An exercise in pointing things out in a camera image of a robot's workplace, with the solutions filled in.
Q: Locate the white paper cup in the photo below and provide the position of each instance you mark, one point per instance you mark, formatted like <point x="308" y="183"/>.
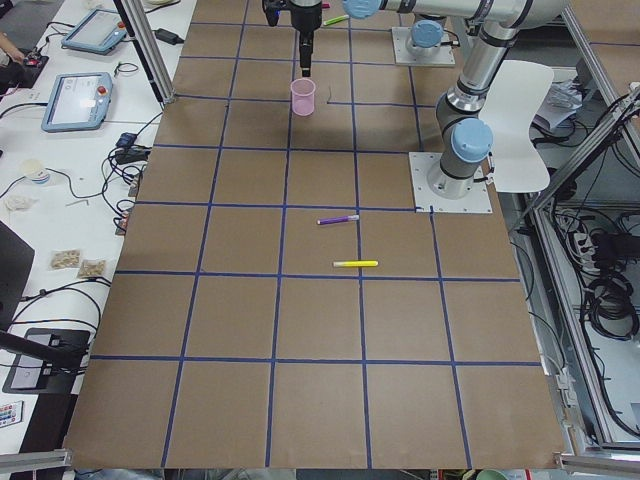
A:
<point x="35" y="171"/>

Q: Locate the blue usb hub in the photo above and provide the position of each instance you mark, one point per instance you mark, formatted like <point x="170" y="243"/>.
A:
<point x="126" y="140"/>

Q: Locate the teach pendant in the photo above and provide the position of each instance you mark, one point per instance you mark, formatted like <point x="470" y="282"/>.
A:
<point x="78" y="102"/>
<point x="98" y="32"/>

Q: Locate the pink mesh cup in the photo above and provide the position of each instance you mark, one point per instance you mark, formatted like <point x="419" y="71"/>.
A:
<point x="303" y="96"/>

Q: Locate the snack bag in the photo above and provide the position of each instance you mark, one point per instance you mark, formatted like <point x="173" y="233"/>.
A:
<point x="65" y="259"/>
<point x="89" y="268"/>

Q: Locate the far teach pendant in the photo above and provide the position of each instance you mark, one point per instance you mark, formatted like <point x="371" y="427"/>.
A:
<point x="98" y="32"/>

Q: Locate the near teach pendant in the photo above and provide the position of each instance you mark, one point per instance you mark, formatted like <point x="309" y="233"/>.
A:
<point x="78" y="102"/>

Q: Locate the purple highlighter pen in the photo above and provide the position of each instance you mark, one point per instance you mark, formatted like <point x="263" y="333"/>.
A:
<point x="337" y="220"/>

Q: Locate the green highlighter pen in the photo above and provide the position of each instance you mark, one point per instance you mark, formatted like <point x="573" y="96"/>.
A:
<point x="335" y="20"/>

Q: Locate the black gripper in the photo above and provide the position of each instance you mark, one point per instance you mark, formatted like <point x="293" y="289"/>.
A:
<point x="306" y="16"/>

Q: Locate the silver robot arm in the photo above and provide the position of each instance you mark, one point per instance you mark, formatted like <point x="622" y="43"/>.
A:
<point x="425" y="34"/>
<point x="467" y="139"/>

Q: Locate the yellow highlighter pen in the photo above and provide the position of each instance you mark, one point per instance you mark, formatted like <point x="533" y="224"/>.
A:
<point x="355" y="264"/>

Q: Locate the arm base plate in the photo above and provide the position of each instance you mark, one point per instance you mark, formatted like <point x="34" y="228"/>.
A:
<point x="435" y="192"/>
<point x="408" y="53"/>

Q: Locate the black monitor stand base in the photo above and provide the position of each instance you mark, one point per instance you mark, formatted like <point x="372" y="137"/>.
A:
<point x="46" y="360"/>

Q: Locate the black power adapter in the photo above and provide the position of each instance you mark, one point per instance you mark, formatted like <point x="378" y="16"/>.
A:
<point x="168" y="37"/>

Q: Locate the white plastic chair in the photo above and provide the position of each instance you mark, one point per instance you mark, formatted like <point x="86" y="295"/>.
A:
<point x="517" y="92"/>

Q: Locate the aluminium frame post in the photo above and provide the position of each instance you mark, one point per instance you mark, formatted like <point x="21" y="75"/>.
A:
<point x="139" y="30"/>

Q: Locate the small remote control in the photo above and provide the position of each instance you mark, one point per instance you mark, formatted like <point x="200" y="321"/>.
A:
<point x="11" y="413"/>

